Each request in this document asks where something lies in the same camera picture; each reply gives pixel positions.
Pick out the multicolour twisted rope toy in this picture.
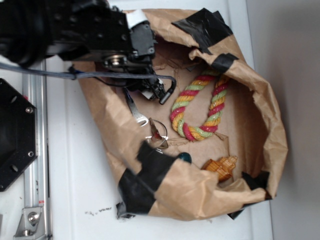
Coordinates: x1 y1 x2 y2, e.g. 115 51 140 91
169 70 230 142

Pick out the metal corner bracket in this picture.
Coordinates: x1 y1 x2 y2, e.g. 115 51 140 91
13 206 46 240

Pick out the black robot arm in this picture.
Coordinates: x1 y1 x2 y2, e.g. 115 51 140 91
0 0 177 104

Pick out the brown paper bag bin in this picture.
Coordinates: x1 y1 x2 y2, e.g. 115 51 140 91
79 9 288 221

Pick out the aluminium extrusion rail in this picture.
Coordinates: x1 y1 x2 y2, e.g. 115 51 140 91
13 73 53 240

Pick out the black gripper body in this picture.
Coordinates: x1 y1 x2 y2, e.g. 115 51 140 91
94 9 173 105

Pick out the dark brown small key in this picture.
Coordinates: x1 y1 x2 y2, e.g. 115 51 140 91
149 117 162 140

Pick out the black octagonal mount plate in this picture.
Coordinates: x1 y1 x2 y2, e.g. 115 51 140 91
0 78 37 192

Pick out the orange wicker object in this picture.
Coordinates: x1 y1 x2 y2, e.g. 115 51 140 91
201 156 238 183

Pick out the grey cable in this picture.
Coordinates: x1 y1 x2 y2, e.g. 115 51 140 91
0 62 177 91

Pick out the silver key ring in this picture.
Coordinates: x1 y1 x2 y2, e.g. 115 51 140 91
145 119 169 150

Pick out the dark green capsule object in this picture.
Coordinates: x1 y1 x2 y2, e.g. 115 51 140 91
178 152 192 164

